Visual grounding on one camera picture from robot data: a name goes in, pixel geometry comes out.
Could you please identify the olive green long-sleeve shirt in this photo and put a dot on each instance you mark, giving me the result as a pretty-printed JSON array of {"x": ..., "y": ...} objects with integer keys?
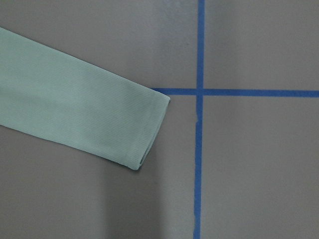
[{"x": 54, "y": 96}]

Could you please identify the blue tape line crosswise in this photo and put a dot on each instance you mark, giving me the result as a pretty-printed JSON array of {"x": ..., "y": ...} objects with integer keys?
[{"x": 239, "y": 92}]

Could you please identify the blue tape line lengthwise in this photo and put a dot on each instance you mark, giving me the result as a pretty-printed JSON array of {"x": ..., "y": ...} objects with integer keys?
[{"x": 199, "y": 113}]

